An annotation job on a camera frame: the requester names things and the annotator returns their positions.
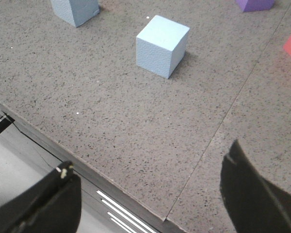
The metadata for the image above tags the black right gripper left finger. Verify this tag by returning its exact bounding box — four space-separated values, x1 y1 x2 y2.
0 161 81 233

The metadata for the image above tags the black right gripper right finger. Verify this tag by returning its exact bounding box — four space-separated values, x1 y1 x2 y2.
220 140 291 233

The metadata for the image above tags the light blue foam block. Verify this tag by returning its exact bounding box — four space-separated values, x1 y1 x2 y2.
136 15 190 79
50 0 100 28

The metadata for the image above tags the smooth purple foam block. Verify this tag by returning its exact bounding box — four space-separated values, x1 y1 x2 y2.
235 0 275 12

